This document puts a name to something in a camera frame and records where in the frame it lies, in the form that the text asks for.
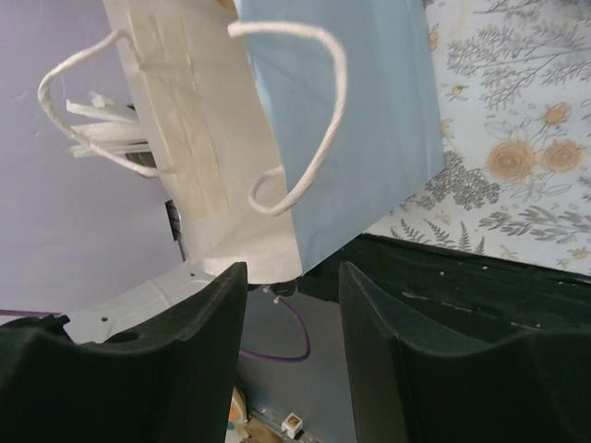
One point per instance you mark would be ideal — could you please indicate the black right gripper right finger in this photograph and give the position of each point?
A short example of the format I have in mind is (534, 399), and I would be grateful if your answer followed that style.
(414, 380)

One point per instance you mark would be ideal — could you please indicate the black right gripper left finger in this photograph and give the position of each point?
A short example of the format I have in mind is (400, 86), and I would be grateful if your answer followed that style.
(168, 379)

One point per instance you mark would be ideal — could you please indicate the light blue paper bag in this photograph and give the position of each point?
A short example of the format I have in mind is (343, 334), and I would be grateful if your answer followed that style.
(281, 130)

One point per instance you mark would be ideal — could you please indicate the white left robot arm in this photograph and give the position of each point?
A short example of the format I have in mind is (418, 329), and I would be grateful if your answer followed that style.
(100, 322)

